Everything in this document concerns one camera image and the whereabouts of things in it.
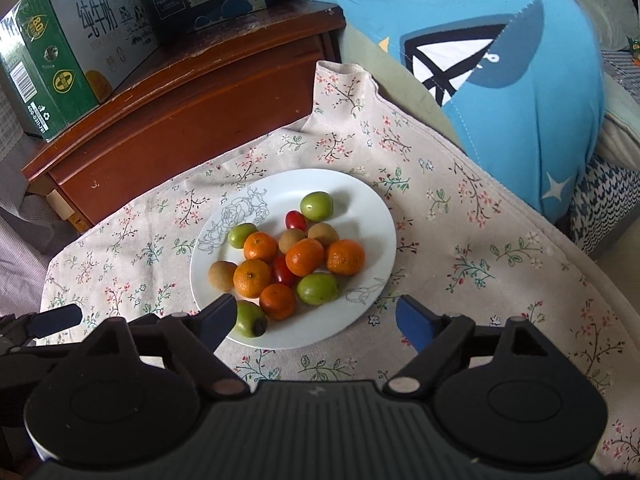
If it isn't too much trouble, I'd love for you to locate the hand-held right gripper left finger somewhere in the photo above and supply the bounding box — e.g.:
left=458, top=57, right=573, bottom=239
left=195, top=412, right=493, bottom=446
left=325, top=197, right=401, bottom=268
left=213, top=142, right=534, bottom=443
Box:
left=80, top=294, right=249, bottom=400

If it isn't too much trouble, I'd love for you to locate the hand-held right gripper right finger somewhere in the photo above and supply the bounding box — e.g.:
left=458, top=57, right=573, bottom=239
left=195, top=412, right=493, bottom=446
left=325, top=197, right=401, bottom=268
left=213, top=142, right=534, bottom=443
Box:
left=384, top=295, right=567, bottom=395

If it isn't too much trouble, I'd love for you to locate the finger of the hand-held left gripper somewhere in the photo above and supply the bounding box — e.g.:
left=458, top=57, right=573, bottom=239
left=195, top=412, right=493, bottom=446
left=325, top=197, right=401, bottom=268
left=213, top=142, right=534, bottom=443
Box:
left=0, top=342, right=87, bottom=386
left=0, top=305, right=83, bottom=341

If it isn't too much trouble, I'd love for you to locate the brown longan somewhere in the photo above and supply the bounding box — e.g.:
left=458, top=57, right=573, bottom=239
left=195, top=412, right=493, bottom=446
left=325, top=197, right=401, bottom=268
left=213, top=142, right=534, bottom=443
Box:
left=278, top=228, right=307, bottom=255
left=208, top=260, right=238, bottom=292
left=307, top=222, right=341, bottom=247

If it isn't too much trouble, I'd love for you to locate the large yellowish orange mandarin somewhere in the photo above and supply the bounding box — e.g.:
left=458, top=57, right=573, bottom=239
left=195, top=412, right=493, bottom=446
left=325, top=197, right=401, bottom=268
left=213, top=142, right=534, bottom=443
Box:
left=233, top=259, right=272, bottom=299

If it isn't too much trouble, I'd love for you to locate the small orange mandarin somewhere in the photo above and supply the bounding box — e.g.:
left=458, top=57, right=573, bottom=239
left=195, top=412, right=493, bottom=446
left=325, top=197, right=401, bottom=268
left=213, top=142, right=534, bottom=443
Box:
left=326, top=239, right=366, bottom=276
left=259, top=283, right=297, bottom=321
left=243, top=231, right=279, bottom=263
left=285, top=238, right=326, bottom=278

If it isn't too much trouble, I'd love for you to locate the small green jujube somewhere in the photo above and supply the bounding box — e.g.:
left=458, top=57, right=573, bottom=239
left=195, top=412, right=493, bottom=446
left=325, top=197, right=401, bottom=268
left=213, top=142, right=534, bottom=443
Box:
left=228, top=223, right=260, bottom=250

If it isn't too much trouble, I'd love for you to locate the large green jujube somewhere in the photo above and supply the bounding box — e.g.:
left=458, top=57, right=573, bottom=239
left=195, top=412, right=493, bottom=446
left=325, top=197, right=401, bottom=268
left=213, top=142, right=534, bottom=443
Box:
left=296, top=273, right=341, bottom=306

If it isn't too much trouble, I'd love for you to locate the white plate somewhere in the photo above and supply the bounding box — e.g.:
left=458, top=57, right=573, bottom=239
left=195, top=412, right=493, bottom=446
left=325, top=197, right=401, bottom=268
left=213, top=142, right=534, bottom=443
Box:
left=189, top=168, right=397, bottom=350

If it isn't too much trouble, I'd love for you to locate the floral tablecloth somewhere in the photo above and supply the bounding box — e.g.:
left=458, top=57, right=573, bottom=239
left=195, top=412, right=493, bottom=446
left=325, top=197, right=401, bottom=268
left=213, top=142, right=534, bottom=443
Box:
left=39, top=60, right=640, bottom=476

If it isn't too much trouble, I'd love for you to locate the lavender cloth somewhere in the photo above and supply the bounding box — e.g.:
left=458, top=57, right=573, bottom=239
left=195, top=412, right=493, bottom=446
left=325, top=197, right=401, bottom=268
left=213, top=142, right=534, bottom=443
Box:
left=0, top=145, right=86, bottom=288

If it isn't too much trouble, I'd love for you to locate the small cardboard box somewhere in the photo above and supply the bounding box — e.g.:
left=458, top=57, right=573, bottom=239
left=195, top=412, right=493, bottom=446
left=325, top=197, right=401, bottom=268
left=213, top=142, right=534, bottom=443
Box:
left=46, top=187, right=83, bottom=233

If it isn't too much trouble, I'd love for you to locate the grey checked cloth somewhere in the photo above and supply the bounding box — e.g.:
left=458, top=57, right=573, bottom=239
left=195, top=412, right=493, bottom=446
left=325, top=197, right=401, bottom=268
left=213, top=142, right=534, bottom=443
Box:
left=0, top=87, right=28, bottom=158

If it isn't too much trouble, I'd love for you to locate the brown wooden nightstand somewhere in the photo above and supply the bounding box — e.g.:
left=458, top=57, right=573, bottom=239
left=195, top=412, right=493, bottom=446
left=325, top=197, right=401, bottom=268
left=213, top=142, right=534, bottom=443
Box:
left=21, top=0, right=347, bottom=233

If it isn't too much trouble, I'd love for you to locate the blue sailboat print pillow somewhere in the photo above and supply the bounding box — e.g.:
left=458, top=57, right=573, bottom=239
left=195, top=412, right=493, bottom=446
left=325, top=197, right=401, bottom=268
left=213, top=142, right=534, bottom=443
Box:
left=287, top=0, right=607, bottom=217

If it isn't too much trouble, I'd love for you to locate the blue white knitted blanket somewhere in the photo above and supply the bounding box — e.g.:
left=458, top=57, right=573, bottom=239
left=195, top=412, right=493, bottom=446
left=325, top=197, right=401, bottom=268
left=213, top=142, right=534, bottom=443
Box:
left=569, top=154, right=640, bottom=258

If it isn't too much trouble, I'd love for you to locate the olive green cushion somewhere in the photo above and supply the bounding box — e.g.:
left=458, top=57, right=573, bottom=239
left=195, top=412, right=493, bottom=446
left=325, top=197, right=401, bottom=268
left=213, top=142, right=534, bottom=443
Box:
left=339, top=24, right=468, bottom=157

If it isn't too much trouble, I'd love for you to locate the green and white carton box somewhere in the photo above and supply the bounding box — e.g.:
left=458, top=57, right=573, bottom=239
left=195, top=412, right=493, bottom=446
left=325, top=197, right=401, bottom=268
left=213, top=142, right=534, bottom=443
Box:
left=0, top=0, right=160, bottom=142

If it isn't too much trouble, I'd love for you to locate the white pillow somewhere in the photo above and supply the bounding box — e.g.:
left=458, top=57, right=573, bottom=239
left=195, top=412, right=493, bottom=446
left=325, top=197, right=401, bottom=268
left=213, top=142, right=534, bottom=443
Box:
left=597, top=82, right=640, bottom=168

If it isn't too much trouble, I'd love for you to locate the grey checked blanket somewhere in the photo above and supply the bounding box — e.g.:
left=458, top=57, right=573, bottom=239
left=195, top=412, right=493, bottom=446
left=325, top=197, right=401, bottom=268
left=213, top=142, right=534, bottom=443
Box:
left=600, top=47, right=640, bottom=111

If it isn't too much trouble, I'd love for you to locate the beige cloth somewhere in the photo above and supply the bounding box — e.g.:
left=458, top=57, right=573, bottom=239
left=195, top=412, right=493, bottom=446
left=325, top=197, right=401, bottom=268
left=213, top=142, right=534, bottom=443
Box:
left=530, top=0, right=640, bottom=53

